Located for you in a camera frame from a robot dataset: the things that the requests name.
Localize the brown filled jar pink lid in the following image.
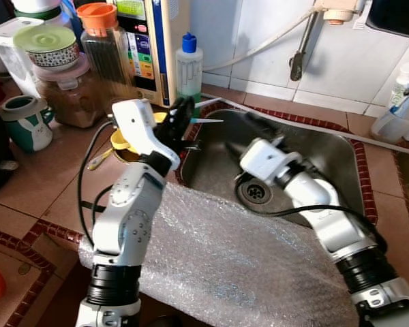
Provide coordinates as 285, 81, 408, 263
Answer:
33, 53, 106, 129

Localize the beige water filter appliance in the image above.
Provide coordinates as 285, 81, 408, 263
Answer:
115, 0, 192, 108

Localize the dark blue basin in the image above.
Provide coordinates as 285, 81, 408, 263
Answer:
365, 0, 409, 40

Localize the clear jar orange lid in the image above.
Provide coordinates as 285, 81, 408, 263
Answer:
76, 2, 134, 103

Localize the patterned bowl green lid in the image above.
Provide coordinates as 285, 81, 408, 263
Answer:
14, 25, 79, 69

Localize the steel sink basin with drain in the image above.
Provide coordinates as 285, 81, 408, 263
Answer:
179, 108, 369, 229

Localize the white handled utensil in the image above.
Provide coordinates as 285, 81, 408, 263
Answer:
191, 97, 224, 111

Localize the clear plastic cup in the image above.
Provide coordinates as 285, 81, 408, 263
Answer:
372, 102, 409, 144

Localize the white jar green band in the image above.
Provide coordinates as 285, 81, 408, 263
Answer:
12, 0, 63, 21

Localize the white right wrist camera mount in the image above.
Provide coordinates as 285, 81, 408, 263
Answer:
239, 138, 302, 186

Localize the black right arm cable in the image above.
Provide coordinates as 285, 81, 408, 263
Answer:
235, 174, 386, 249

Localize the clear plastic pitcher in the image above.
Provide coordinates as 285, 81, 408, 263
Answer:
0, 17, 45, 99

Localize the clear bubble wrap sheet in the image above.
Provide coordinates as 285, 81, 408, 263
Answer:
78, 181, 359, 327

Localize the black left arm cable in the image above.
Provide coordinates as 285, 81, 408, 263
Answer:
77, 121, 117, 246

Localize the green and white mug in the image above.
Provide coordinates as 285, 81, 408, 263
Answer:
0, 95, 55, 153

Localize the white water hose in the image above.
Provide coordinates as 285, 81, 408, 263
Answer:
203, 10, 318, 74

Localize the green detergent bottle blue cap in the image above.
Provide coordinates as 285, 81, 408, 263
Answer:
176, 32, 204, 110

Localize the wall tap dark spout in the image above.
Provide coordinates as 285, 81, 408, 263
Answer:
290, 0, 365, 82

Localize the white squeeze tube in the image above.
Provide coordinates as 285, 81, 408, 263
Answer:
389, 63, 409, 116

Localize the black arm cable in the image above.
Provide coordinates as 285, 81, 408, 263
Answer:
235, 174, 386, 249
77, 121, 117, 246

